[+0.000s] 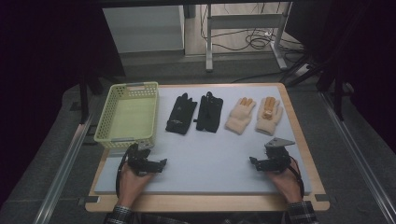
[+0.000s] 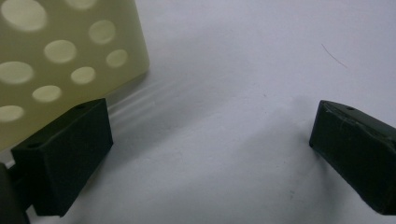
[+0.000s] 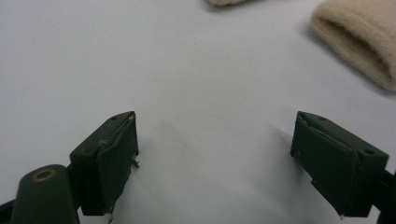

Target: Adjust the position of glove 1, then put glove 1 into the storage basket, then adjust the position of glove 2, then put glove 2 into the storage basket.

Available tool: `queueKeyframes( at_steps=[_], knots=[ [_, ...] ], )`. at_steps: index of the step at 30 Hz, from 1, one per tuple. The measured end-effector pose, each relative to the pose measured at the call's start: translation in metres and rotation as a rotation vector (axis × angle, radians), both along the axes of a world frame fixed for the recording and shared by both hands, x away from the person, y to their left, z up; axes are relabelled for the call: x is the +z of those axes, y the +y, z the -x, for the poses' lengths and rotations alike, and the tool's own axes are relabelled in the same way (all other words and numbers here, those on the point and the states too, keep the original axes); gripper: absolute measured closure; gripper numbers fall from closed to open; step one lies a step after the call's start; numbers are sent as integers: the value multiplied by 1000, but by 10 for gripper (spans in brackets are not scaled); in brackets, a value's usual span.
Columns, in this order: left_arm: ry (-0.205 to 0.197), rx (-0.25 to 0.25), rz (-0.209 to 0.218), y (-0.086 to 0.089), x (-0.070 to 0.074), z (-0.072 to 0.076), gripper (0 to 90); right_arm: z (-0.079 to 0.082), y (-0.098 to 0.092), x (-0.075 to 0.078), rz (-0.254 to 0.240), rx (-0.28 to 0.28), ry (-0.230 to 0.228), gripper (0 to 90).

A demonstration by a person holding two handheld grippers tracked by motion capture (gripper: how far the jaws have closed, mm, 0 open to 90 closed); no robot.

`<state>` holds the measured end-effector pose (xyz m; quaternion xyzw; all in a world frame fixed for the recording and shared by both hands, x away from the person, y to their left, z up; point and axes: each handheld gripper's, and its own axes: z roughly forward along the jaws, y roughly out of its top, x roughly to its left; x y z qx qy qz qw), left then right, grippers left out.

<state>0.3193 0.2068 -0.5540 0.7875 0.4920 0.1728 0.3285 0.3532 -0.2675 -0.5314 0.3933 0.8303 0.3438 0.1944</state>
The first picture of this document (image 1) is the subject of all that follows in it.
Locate hand-held gripper cable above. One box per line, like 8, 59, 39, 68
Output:
289, 156, 305, 200
115, 151, 131, 198

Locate right hand-held gripper cable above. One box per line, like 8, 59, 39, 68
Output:
289, 156, 305, 200

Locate left hand-held gripper cable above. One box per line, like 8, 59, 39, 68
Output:
115, 151, 131, 198

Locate aluminium rail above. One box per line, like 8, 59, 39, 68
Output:
32, 111, 95, 224
318, 91, 396, 224

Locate plain cream and orange glove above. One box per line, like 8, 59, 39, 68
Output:
224, 96, 257, 135

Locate person's left hand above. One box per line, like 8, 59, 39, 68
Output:
117, 163, 154, 206

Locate black stand leg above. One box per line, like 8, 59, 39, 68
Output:
78, 74, 105, 125

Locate white panel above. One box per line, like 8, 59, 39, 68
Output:
102, 5, 186, 54

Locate dark curtain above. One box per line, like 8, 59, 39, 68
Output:
284, 0, 396, 154
0, 0, 126, 208

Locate black glove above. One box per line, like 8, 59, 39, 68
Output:
193, 91, 224, 133
164, 92, 198, 135

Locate wooden table board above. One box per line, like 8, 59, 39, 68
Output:
84, 81, 331, 214

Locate cream glove with orange patch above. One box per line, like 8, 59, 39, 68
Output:
255, 96, 284, 136

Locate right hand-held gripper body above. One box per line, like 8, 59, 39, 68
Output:
261, 137, 296, 174

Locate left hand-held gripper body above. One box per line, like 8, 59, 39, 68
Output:
125, 140, 156, 177

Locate person's right hand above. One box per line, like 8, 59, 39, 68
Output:
268, 158, 304, 205

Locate white metal stand frame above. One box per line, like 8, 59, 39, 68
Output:
205, 2, 294, 73

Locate yellow-green plastic basket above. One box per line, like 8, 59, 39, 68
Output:
93, 81, 160, 150

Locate black floor cables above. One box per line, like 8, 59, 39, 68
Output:
200, 3, 307, 84

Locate black tripod legs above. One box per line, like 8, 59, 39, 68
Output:
286, 54, 347, 122

